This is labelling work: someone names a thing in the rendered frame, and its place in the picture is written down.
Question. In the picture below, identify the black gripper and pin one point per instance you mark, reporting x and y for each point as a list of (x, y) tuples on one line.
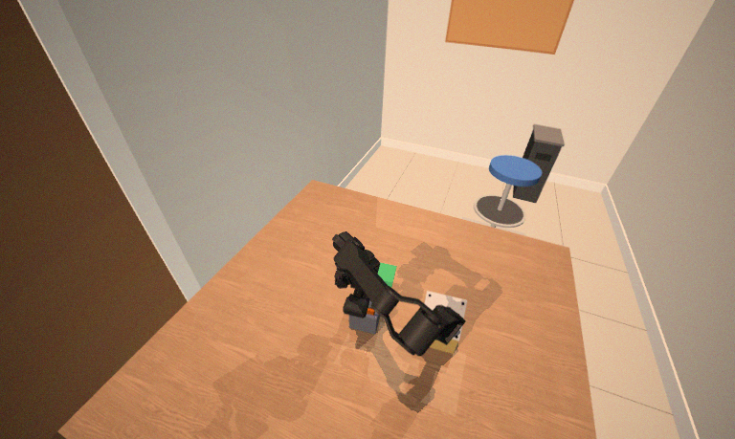
[(356, 304)]

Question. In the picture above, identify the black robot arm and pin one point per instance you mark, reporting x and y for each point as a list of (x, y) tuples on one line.
[(426, 325)]

